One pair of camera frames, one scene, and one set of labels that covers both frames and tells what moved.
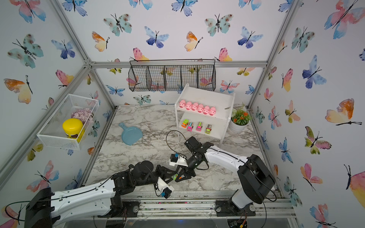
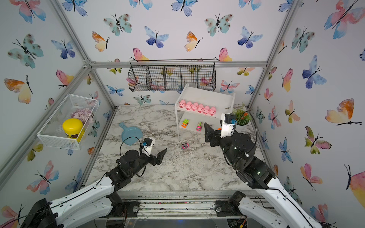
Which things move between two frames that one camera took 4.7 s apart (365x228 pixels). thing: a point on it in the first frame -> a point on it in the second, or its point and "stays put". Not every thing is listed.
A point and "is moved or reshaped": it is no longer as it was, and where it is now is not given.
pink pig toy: [194, 106] stays put
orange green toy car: [185, 123] stays put
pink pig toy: [200, 108] stays put
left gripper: [162, 174] -> [159, 159]
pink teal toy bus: [190, 127] is moved or reshaped
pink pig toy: [206, 110] stays put
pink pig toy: [188, 105] stays put
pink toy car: [199, 126] stays put
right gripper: [186, 176] -> [215, 136]
